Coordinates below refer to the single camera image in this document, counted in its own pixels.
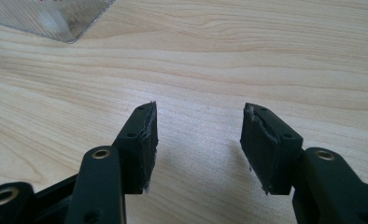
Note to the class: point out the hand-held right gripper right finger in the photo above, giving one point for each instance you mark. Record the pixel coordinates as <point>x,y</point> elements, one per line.
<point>269,155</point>

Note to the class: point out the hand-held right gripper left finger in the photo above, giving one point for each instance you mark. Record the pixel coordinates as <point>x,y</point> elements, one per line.
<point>138,155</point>

